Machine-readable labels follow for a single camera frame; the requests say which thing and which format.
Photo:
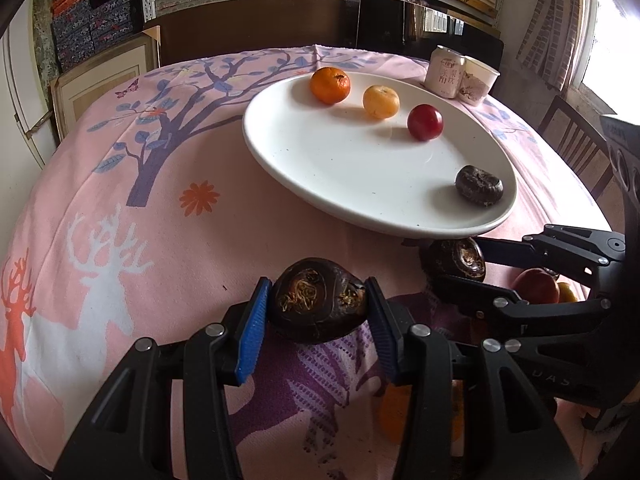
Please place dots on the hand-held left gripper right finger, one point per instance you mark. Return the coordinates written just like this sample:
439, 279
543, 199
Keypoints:
382, 330

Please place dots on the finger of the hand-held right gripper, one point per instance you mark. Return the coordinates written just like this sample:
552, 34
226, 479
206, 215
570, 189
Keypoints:
475, 295
575, 247

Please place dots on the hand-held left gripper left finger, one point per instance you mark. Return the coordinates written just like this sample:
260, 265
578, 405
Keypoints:
252, 330

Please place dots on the dark water chestnut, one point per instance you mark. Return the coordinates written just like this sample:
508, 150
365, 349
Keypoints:
315, 305
479, 185
450, 260

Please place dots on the orange mandarin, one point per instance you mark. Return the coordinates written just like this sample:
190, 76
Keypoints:
567, 294
329, 86
392, 415

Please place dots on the dark red plum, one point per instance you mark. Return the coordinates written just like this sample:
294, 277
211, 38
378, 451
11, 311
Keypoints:
535, 285

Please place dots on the white oval plate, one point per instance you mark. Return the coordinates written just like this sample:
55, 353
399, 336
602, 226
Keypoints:
350, 160

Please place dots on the brown wooden chair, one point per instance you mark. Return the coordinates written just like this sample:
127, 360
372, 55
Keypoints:
575, 132

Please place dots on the pink printed tablecloth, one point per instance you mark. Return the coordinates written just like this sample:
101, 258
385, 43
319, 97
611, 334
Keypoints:
150, 260

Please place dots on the white paper cup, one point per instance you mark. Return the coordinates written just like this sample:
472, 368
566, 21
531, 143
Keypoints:
480, 82

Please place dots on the pale yellow citrus fruit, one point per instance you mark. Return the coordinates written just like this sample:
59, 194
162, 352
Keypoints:
381, 102

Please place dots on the white framed window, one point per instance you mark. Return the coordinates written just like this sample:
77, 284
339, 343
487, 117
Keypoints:
615, 35

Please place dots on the white drink can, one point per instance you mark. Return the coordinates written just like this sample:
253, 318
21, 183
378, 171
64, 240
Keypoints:
445, 72

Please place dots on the brick pattern curtain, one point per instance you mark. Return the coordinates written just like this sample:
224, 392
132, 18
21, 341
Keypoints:
550, 20

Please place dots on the black glossy panel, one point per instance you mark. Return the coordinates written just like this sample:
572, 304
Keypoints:
385, 20

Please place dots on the dark wooden chair back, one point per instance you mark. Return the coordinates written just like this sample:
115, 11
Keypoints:
250, 30

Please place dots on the white board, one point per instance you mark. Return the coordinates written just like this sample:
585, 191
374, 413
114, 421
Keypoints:
25, 100

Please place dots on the stack of patterned boxes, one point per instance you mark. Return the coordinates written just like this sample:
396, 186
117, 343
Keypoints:
90, 25

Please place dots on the light wooden frame panel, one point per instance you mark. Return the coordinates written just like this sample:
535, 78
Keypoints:
100, 85

